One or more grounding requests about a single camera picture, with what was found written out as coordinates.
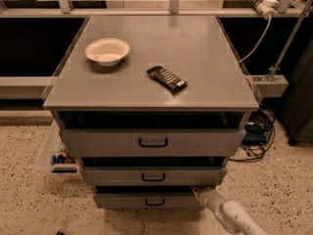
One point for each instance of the blue electronic box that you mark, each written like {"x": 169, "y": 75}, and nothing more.
{"x": 254, "y": 138}

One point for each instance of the grey drawer cabinet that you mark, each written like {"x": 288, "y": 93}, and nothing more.
{"x": 194, "y": 48}

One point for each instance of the black snack bar wrapper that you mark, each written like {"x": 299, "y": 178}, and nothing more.
{"x": 167, "y": 79}

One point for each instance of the clear plastic storage box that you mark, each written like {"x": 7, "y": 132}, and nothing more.
{"x": 54, "y": 159}

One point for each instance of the white power strip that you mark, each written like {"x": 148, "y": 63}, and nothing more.
{"x": 265, "y": 8}

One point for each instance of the dark grey side cabinet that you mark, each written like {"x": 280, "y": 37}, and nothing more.
{"x": 297, "y": 107}

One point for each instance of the grey middle drawer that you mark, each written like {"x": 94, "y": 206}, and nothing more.
{"x": 153, "y": 171}

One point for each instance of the grey bottom drawer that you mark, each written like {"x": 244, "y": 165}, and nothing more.
{"x": 125, "y": 197}

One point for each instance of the small black floor object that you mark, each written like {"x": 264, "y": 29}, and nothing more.
{"x": 60, "y": 233}

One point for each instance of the white paper bowl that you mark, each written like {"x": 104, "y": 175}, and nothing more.
{"x": 107, "y": 52}

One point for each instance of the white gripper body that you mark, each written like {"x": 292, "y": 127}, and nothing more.
{"x": 206, "y": 197}

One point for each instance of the grey top drawer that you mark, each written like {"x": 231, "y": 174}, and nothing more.
{"x": 150, "y": 134}

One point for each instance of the grey drawer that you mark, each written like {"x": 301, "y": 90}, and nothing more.
{"x": 125, "y": 197}
{"x": 150, "y": 134}
{"x": 153, "y": 171}

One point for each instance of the diagonal metal rod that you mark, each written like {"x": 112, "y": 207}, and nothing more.
{"x": 271, "y": 72}

